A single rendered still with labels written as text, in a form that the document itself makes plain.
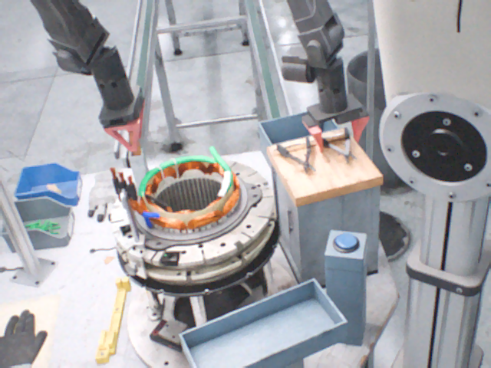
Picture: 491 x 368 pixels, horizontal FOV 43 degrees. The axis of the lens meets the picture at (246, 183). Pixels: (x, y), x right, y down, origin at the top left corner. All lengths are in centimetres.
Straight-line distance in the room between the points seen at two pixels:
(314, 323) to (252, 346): 11
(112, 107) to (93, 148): 243
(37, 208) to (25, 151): 195
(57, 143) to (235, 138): 103
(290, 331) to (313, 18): 56
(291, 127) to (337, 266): 46
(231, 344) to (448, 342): 34
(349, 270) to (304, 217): 17
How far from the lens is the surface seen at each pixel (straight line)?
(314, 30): 119
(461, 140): 73
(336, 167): 132
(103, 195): 180
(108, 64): 111
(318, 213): 130
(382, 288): 146
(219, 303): 145
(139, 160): 123
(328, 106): 128
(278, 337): 105
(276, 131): 152
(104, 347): 141
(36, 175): 194
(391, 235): 272
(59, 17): 100
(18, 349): 148
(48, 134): 384
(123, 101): 115
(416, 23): 64
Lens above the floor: 185
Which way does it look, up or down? 37 degrees down
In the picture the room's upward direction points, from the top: 8 degrees counter-clockwise
